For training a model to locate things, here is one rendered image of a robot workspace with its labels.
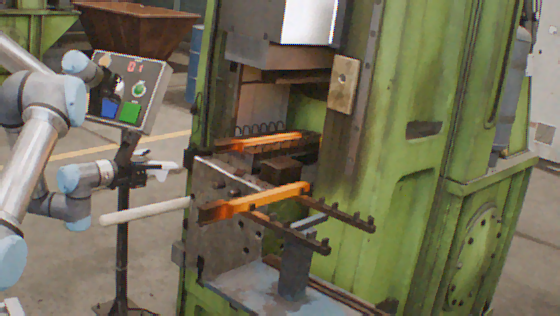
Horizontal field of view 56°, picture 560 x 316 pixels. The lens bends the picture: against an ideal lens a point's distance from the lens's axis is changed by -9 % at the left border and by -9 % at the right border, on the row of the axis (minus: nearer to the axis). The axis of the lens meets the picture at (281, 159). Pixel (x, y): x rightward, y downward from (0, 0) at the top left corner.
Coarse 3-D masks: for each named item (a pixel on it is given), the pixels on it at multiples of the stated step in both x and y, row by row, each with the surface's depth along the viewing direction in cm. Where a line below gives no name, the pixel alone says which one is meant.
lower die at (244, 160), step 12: (264, 132) 220; (276, 132) 221; (288, 132) 221; (300, 132) 220; (264, 144) 199; (276, 144) 203; (288, 144) 205; (300, 144) 207; (312, 144) 211; (216, 156) 203; (228, 156) 198; (240, 156) 194; (252, 156) 190; (264, 156) 194; (276, 156) 199; (240, 168) 195; (252, 168) 192
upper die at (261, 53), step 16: (240, 48) 187; (256, 48) 182; (272, 48) 180; (288, 48) 186; (304, 48) 191; (320, 48) 197; (256, 64) 183; (272, 64) 183; (288, 64) 188; (304, 64) 194; (320, 64) 200
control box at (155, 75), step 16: (112, 64) 218; (128, 64) 216; (144, 64) 214; (160, 64) 213; (128, 80) 214; (144, 80) 212; (160, 80) 212; (128, 96) 212; (144, 96) 211; (160, 96) 215; (144, 112) 209; (144, 128) 209
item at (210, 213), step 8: (288, 184) 166; (296, 184) 167; (304, 184) 168; (264, 192) 158; (272, 192) 159; (280, 192) 160; (288, 192) 162; (296, 192) 165; (232, 200) 149; (240, 200) 150; (248, 200) 151; (256, 200) 152; (264, 200) 155; (272, 200) 158; (200, 208) 139; (208, 208) 139; (216, 208) 142; (224, 208) 145; (232, 208) 144; (240, 208) 148; (200, 216) 139; (208, 216) 141; (216, 216) 143; (224, 216) 145; (232, 216) 145; (200, 224) 140
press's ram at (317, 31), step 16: (224, 0) 190; (240, 0) 185; (256, 0) 180; (272, 0) 175; (288, 0) 171; (304, 0) 176; (320, 0) 182; (224, 16) 191; (240, 16) 186; (256, 16) 181; (272, 16) 176; (288, 16) 174; (304, 16) 179; (320, 16) 184; (240, 32) 186; (256, 32) 181; (272, 32) 177; (288, 32) 176; (304, 32) 181; (320, 32) 187
